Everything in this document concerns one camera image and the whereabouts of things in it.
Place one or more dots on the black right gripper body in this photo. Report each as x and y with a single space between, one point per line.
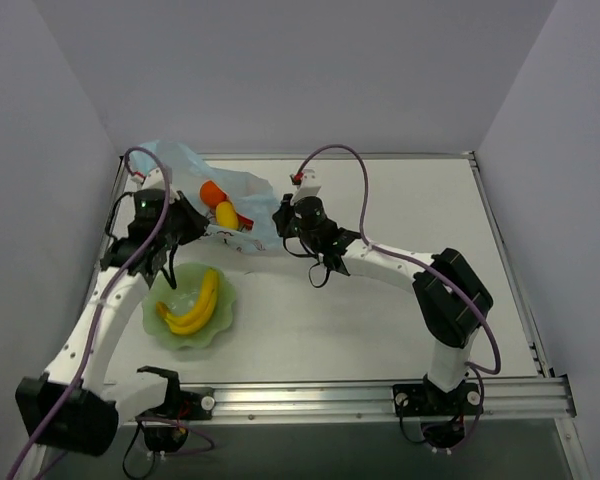
284 220

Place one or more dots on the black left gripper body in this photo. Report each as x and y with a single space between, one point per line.
190 221

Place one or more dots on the fake orange fruit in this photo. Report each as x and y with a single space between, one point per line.
211 195

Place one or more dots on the yellow fake mango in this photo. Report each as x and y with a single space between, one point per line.
226 216

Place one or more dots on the light blue plastic bag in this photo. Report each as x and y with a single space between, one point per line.
239 205

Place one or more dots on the yellow fake banana bunch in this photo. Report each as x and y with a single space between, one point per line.
200 314

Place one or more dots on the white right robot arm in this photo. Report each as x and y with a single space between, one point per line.
454 303

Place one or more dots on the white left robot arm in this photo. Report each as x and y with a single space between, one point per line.
84 359

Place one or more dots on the green scalloped glass bowl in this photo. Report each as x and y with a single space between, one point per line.
180 300

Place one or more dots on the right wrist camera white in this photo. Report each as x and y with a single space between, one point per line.
307 184

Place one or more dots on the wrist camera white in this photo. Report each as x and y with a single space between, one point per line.
307 184
154 179

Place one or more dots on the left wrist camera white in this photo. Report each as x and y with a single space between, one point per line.
154 179

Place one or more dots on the aluminium table edge rail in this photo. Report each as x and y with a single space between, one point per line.
336 154

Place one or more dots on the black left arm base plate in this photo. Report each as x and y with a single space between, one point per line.
168 403

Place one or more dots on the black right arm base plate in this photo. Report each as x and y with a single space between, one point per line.
423 399

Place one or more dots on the front aluminium frame rail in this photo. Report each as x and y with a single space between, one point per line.
313 403

